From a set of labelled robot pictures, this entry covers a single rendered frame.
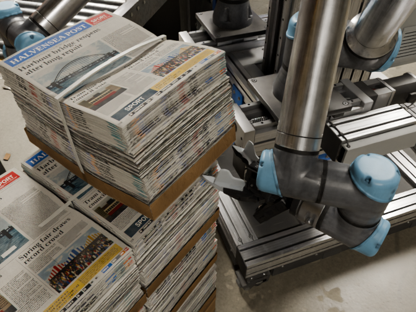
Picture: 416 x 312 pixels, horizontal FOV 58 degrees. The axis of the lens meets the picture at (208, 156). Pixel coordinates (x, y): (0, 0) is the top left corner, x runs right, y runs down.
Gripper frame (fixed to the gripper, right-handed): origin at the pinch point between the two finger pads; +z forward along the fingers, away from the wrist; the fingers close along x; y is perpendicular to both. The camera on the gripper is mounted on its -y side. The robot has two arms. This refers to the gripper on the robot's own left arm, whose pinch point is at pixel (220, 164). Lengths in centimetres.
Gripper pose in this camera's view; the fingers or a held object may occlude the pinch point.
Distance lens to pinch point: 83.1
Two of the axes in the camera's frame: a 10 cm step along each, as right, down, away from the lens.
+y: 0.0, -7.1, -7.1
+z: -8.0, -4.2, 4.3
